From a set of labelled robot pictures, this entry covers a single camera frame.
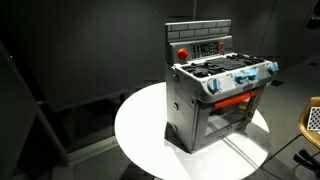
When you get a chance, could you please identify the grey toy stove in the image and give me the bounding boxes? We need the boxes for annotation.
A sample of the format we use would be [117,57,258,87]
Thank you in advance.
[164,19,280,154]

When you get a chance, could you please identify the red round stove dial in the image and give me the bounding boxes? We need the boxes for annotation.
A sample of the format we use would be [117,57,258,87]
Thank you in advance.
[176,47,190,61]

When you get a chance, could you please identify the blue stove knob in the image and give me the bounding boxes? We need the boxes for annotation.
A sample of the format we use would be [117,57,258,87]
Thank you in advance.
[234,71,250,85]
[247,68,260,81]
[267,61,280,75]
[207,77,222,94]

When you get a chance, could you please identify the black stove display panel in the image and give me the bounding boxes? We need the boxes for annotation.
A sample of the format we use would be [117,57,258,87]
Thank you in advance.
[191,41,220,59]

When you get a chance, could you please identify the black burner grate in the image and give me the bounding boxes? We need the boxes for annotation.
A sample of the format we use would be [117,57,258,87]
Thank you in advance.
[232,53,266,66]
[182,62,215,78]

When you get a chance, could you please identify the grey toy oven door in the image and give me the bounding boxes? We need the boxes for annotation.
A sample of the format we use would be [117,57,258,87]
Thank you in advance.
[192,84,266,153]

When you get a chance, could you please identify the black ribbed griddle plate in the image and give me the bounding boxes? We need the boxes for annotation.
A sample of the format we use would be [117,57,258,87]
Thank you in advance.
[207,57,248,72]

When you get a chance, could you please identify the black floor plate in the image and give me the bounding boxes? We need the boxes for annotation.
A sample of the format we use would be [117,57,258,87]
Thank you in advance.
[270,79,285,87]

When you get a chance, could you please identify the dark slanted partition board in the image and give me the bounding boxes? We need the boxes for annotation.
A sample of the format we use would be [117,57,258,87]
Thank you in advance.
[0,39,72,180]

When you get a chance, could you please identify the tan chair with black legs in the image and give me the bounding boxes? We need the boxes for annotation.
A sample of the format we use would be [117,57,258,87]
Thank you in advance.
[259,96,320,168]

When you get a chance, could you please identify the black white checkerboard card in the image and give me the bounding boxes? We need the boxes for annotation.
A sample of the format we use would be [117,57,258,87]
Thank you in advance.
[306,106,320,132]

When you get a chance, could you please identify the black stand legs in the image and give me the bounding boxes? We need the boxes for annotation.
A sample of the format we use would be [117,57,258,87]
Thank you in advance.
[292,149,320,176]

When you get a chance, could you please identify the orange oven door handle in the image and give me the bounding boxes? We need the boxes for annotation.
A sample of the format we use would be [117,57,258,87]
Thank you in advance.
[213,89,260,110]

